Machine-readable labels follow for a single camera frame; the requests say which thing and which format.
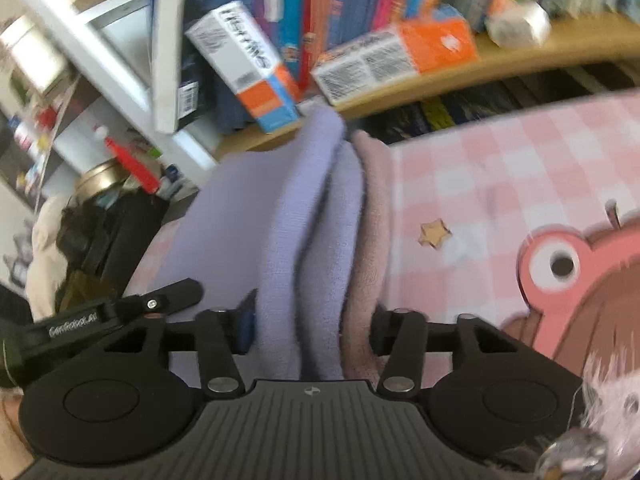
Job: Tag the row of colourful books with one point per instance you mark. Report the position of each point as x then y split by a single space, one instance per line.
350 5

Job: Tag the white shelf frame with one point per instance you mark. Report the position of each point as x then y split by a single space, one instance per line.
120 50

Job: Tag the pink checked printed mat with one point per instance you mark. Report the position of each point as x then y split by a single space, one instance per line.
500 170

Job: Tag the white power adapter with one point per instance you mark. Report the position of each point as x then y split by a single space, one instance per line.
520 25

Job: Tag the cream plush toy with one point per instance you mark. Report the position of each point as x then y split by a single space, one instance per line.
42 260

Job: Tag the white box with orange band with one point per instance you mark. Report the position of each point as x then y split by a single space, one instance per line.
245 65

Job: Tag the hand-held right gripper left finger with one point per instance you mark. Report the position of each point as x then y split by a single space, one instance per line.
244 330

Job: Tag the wooden shelf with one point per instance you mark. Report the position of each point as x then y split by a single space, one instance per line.
550 57

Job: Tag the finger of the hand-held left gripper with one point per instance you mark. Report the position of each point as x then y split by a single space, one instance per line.
170 296

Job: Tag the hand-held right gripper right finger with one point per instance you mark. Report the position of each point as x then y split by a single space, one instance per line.
382 332

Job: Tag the person's fluffy lilac sleeve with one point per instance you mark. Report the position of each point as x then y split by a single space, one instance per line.
612 410

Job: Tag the pink and lilac sweater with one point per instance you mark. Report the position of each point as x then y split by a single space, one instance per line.
300 220

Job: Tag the orange and white toothpaste box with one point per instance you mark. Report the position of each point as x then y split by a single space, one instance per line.
395 55

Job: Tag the black bag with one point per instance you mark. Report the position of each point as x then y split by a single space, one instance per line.
120 240

